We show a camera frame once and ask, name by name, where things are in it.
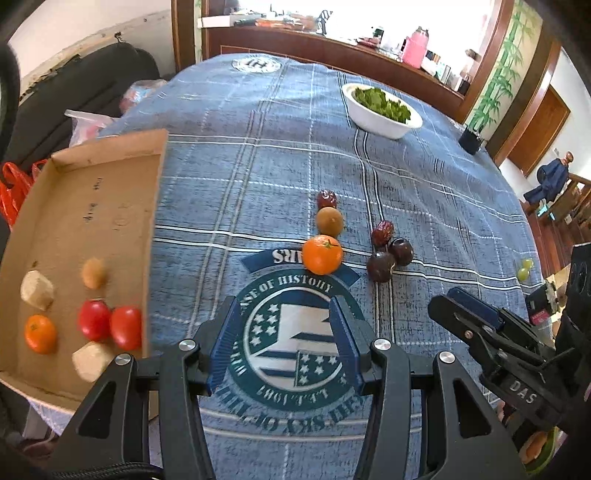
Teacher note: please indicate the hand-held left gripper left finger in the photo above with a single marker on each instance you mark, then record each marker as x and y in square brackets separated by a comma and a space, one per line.
[226, 341]

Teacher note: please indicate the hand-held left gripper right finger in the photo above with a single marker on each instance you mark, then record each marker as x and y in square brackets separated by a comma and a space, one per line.
[344, 341]

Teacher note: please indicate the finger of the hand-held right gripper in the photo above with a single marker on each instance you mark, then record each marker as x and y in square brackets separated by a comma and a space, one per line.
[461, 323]
[475, 302]

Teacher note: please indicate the red tomato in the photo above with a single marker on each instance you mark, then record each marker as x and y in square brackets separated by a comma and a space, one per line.
[94, 320]
[125, 327]

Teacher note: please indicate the peeled banana piece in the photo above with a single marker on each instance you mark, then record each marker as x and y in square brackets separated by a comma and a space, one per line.
[37, 290]
[92, 362]

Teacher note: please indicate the brown kiwi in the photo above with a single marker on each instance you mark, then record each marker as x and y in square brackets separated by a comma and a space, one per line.
[330, 220]
[94, 273]

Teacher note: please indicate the orange tangerine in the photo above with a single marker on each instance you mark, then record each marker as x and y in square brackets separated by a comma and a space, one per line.
[323, 254]
[40, 333]

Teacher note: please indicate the cardboard box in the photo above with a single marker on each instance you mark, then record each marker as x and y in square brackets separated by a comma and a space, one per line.
[92, 207]

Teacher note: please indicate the black device with red label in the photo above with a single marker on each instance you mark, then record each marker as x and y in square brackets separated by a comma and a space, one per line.
[538, 307]

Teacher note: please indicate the dark purple plum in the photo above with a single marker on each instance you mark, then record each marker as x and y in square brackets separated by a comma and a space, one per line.
[400, 250]
[381, 266]

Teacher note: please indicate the green plastic container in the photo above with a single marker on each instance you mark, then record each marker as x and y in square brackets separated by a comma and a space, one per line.
[547, 454]

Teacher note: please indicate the wooden banister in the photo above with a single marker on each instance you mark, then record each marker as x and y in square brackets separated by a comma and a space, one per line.
[568, 207]

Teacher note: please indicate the dark blue coat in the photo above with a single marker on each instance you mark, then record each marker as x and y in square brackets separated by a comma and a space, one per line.
[549, 182]

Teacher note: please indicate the black cup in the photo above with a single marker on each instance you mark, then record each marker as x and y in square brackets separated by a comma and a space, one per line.
[470, 141]

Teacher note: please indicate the wooden door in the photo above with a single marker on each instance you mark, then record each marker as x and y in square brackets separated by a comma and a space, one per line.
[540, 134]

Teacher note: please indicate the blue plaid printed tablecloth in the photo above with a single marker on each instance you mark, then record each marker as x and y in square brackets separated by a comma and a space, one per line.
[254, 161]

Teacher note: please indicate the white bowl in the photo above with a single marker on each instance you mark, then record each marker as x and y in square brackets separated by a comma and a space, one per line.
[383, 124]

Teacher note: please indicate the green leafy vegetables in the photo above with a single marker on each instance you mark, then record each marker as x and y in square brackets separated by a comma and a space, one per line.
[381, 104]

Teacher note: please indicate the clear plastic bag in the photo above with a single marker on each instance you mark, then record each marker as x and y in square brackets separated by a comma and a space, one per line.
[90, 127]
[143, 94]

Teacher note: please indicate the red plastic bag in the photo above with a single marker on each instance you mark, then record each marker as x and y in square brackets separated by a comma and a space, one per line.
[14, 194]

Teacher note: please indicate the pink bottle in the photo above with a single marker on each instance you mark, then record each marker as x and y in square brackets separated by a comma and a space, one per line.
[414, 48]

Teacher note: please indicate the black bag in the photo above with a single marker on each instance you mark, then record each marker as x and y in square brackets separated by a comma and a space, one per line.
[83, 92]

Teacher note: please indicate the wooden sideboard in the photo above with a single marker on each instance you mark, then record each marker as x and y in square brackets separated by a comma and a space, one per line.
[300, 46]

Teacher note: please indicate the bamboo wall decal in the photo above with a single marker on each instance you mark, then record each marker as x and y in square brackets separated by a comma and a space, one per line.
[501, 83]

